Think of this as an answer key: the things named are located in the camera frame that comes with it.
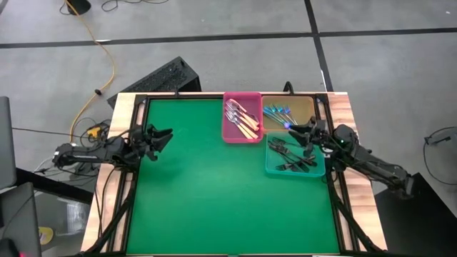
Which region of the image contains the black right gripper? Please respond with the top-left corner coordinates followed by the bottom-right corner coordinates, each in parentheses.
top-left (287, 119), bottom-right (335, 158)

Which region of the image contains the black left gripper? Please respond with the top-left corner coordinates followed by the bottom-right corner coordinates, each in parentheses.
top-left (126, 124), bottom-right (175, 162)

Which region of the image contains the iridescent rainbow fork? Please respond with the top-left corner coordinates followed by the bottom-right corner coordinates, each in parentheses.
top-left (280, 104), bottom-right (296, 126)
top-left (269, 104), bottom-right (293, 126)
top-left (273, 104), bottom-right (294, 126)
top-left (283, 104), bottom-right (299, 126)
top-left (263, 108), bottom-right (291, 128)
top-left (264, 105), bottom-right (292, 128)

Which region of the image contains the black metal fork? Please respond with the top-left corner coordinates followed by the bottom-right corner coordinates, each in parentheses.
top-left (268, 142), bottom-right (317, 167)
top-left (269, 141), bottom-right (315, 172)
top-left (268, 138), bottom-right (311, 168)
top-left (274, 156), bottom-right (318, 172)
top-left (271, 136), bottom-right (304, 149)
top-left (273, 144), bottom-right (311, 173)

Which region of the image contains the wooden handled silver fork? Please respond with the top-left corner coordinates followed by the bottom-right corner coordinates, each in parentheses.
top-left (224, 112), bottom-right (255, 140)
top-left (225, 100), bottom-right (260, 128)
top-left (225, 106), bottom-right (259, 139)
top-left (224, 103), bottom-right (260, 131)
top-left (229, 98), bottom-right (261, 124)
top-left (224, 111), bottom-right (258, 139)

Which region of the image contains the teal plastic bin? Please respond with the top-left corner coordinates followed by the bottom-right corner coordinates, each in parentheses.
top-left (264, 131), bottom-right (327, 178)

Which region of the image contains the black computer case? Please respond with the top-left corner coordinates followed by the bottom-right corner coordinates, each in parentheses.
top-left (106, 56), bottom-right (203, 108)

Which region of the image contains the pink plastic bin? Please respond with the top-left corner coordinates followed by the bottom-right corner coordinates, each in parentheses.
top-left (221, 91), bottom-right (264, 145)

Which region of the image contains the small grey device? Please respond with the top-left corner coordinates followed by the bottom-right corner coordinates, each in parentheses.
top-left (423, 133), bottom-right (449, 146)

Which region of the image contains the yellow round sticker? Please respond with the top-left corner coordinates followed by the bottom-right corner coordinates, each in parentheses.
top-left (38, 226), bottom-right (54, 246)

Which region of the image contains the black round stand base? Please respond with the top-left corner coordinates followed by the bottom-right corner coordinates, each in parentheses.
top-left (66, 0), bottom-right (92, 16)

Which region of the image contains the grey flat panel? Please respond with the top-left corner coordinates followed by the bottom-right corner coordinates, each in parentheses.
top-left (0, 181), bottom-right (43, 257)
top-left (0, 96), bottom-right (18, 190)

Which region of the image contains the large black box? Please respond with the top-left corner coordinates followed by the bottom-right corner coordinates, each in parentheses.
top-left (374, 173), bottom-right (457, 257)

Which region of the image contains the yellow floor cable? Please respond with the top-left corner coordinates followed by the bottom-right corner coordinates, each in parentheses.
top-left (64, 0), bottom-right (117, 143)

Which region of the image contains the black table frame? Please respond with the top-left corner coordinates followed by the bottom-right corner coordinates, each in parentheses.
top-left (84, 91), bottom-right (386, 257)

